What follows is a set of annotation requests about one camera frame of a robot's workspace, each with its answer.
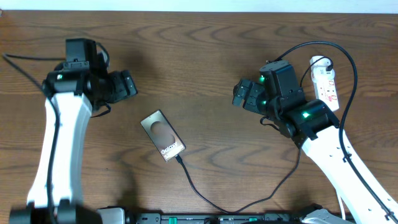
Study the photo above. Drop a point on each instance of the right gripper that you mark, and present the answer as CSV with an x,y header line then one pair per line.
x,y
240,91

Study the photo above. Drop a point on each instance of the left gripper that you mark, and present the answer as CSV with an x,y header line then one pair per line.
x,y
124,89

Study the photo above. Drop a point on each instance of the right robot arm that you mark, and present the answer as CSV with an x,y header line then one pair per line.
x,y
315,130

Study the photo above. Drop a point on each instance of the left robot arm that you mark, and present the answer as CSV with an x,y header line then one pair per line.
x,y
77,87

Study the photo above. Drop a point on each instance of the white charger adapter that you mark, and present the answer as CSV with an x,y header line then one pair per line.
x,y
321,68

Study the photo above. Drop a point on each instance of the white power strip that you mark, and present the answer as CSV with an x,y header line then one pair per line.
x,y
325,90

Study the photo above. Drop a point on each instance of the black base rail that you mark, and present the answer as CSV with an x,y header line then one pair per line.
x,y
318,216

